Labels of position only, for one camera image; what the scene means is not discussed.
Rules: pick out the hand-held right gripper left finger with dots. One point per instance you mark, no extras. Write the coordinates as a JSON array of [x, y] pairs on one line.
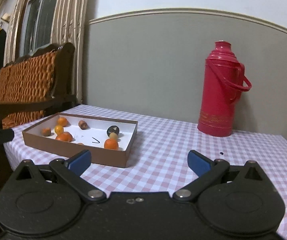
[[79, 161]]

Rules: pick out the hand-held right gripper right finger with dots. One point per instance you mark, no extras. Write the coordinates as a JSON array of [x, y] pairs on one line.
[[196, 161]]

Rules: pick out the large orange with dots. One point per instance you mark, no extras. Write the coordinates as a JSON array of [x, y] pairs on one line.
[[67, 136]]

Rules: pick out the brown cardboard box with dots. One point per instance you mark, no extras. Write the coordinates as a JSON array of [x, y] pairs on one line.
[[108, 157]]

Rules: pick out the striped brown fruit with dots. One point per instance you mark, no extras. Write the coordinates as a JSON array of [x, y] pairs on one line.
[[82, 124]]

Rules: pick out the yellow-orange citrus fruit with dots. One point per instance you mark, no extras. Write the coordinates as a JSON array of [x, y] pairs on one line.
[[59, 129]]

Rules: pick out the beige longan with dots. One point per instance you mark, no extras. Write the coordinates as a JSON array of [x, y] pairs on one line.
[[113, 136]]

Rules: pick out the reddish brown fruit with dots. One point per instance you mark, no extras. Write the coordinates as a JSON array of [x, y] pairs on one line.
[[46, 131]]

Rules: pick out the dark mangosteen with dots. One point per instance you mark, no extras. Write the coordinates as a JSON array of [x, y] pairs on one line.
[[113, 130]]

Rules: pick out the pink checkered tablecloth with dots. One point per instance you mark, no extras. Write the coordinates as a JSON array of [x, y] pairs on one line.
[[158, 155]]

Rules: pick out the wooden chair with orange cushion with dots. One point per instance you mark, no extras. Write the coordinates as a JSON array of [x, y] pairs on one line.
[[26, 80]]

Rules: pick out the red thermos flask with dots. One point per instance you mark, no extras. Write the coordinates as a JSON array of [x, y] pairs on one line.
[[216, 100]]

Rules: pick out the window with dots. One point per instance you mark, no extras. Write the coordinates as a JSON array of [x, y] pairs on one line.
[[41, 17]]

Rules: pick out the striped beige curtain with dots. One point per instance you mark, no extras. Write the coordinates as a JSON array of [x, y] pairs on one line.
[[68, 17]]

